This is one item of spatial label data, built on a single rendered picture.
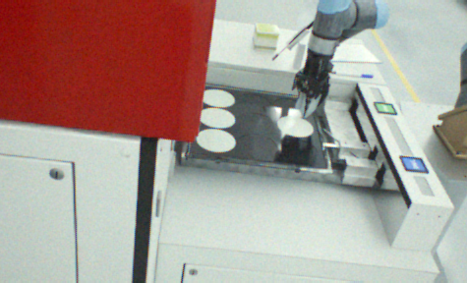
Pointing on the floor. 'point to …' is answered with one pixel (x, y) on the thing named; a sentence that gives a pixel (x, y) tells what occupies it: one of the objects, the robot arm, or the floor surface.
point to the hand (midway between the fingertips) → (306, 112)
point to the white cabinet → (266, 268)
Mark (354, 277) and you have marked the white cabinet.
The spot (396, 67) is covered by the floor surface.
